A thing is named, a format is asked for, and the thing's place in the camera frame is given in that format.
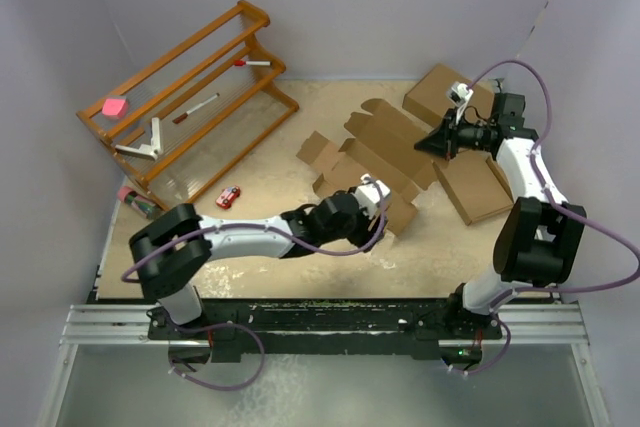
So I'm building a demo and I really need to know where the red toy car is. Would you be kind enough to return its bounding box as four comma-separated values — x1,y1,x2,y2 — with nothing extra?
215,186,241,210

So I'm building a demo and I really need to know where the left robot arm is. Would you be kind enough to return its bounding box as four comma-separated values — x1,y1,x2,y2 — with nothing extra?
121,182,391,339

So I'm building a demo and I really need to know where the orange wooden rack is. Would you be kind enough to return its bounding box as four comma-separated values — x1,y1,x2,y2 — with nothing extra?
77,0,299,209

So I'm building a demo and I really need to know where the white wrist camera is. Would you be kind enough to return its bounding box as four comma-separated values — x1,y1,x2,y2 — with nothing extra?
446,82,473,124
352,174,391,219

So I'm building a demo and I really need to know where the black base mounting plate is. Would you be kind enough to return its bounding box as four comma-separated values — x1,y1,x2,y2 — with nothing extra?
147,296,502,364

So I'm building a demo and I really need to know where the pink eraser block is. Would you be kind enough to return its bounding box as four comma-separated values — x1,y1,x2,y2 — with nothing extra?
101,96,129,120

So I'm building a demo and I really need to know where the aluminium frame rail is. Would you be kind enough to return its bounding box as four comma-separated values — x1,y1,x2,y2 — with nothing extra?
61,304,589,345

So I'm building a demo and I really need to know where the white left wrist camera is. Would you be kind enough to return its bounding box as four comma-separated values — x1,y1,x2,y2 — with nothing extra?
352,174,391,219

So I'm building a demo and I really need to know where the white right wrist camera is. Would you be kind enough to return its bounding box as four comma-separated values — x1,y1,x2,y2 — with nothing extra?
446,82,473,124

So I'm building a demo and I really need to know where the pink capped green can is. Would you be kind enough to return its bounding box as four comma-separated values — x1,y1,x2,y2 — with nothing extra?
118,186,157,220

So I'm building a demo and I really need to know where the large folded cardboard box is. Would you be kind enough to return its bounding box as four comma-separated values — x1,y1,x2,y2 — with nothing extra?
402,64,494,128

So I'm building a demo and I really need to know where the red capped white marker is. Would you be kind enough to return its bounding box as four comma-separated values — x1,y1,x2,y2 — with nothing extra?
233,59,271,67

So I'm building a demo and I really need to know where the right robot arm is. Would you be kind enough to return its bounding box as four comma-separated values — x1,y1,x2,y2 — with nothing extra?
414,83,586,338

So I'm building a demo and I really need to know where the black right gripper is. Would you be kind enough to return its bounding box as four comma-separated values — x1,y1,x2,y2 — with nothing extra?
415,107,490,161

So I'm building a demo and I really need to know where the brown capped white marker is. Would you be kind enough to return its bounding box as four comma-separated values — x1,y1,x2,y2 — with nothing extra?
172,93,220,125

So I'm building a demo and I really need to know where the white angled bracket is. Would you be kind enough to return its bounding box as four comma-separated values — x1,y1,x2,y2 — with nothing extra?
115,117,164,161

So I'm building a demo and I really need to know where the medium folded cardboard box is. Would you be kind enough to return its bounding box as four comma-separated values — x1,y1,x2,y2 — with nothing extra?
432,151,513,226

